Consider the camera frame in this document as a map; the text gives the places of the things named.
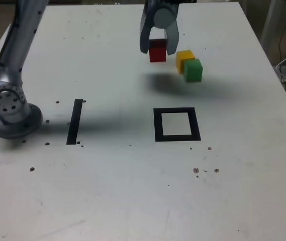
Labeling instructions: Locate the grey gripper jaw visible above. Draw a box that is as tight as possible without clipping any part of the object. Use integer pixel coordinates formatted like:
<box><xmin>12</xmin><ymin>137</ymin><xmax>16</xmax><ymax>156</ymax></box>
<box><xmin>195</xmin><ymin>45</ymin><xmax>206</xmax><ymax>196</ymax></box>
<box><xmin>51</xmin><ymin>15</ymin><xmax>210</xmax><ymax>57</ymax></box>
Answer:
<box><xmin>139</xmin><ymin>0</ymin><xmax>159</xmax><ymax>54</ymax></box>
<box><xmin>154</xmin><ymin>5</ymin><xmax>180</xmax><ymax>56</ymax></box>

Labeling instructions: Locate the red cube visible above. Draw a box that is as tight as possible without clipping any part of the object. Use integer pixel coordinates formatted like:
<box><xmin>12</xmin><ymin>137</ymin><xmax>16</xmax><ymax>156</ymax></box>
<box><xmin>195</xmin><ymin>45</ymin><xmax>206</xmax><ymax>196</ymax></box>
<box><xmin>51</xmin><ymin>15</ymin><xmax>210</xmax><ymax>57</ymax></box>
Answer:
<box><xmin>149</xmin><ymin>39</ymin><xmax>168</xmax><ymax>63</ymax></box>

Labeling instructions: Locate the yellow cube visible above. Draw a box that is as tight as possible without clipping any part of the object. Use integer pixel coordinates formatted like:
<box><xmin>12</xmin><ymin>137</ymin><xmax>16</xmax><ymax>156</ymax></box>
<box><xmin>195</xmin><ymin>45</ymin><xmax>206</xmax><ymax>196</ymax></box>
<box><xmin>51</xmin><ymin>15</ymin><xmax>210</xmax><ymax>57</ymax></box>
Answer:
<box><xmin>175</xmin><ymin>50</ymin><xmax>196</xmax><ymax>74</ymax></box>

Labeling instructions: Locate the green cube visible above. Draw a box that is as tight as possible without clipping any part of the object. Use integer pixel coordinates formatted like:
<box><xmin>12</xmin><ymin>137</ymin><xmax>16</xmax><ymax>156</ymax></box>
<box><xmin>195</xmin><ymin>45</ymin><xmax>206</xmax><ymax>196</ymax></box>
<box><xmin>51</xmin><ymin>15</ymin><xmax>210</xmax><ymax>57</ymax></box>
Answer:
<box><xmin>183</xmin><ymin>58</ymin><xmax>204</xmax><ymax>83</ymax></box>

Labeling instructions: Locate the black tape square outline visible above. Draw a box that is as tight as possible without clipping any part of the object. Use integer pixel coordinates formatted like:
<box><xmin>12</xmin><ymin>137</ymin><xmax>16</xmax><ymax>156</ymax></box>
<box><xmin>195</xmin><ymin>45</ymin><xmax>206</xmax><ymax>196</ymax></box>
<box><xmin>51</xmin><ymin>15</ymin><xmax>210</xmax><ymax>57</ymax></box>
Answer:
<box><xmin>153</xmin><ymin>107</ymin><xmax>202</xmax><ymax>142</ymax></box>

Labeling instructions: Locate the black tape strip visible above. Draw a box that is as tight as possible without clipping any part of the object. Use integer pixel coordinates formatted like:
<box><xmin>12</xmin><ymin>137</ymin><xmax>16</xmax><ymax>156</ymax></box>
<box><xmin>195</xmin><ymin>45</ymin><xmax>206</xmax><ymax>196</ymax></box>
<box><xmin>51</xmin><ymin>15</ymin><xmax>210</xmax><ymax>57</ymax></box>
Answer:
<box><xmin>66</xmin><ymin>98</ymin><xmax>84</xmax><ymax>146</ymax></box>

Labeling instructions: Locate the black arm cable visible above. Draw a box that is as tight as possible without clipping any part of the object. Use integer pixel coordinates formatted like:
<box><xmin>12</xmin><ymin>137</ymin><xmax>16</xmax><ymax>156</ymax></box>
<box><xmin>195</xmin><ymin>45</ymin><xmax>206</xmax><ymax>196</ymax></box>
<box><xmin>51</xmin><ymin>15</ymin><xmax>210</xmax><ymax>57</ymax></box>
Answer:
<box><xmin>0</xmin><ymin>0</ymin><xmax>20</xmax><ymax>88</ymax></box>

